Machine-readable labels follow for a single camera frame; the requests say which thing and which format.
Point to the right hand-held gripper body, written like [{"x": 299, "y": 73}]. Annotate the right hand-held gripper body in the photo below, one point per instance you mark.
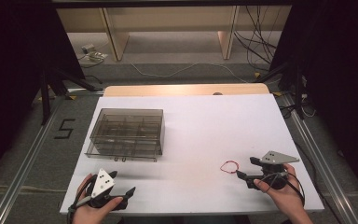
[{"x": 272, "y": 170}]

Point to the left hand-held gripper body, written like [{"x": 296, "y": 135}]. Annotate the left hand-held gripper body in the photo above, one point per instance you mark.
[{"x": 102, "y": 184}]

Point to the clear grey drawer box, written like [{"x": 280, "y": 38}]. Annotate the clear grey drawer box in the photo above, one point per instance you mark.
[{"x": 126, "y": 133}]

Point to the person's right hand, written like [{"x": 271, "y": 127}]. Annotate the person's right hand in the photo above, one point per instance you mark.
[{"x": 284, "y": 197}]

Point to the person's left hand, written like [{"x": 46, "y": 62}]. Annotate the person's left hand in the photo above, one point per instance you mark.
[{"x": 90, "y": 214}]

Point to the white table cover board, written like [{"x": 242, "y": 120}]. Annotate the white table cover board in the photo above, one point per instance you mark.
[{"x": 199, "y": 130}]

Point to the black metal stand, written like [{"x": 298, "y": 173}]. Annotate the black metal stand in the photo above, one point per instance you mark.
[
  {"x": 297, "y": 90},
  {"x": 45, "y": 96}
]

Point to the light wooden table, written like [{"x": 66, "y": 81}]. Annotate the light wooden table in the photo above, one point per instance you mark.
[{"x": 180, "y": 90}]

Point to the black curtain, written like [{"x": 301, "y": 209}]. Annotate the black curtain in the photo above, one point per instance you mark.
[
  {"x": 341, "y": 77},
  {"x": 12, "y": 77}
]

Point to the grey power adapter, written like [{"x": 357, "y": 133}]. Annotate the grey power adapter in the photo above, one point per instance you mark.
[{"x": 88, "y": 48}]

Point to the aluminium floor rail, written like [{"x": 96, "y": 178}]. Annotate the aluminium floor rail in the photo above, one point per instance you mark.
[
  {"x": 21, "y": 174},
  {"x": 320, "y": 168}
]

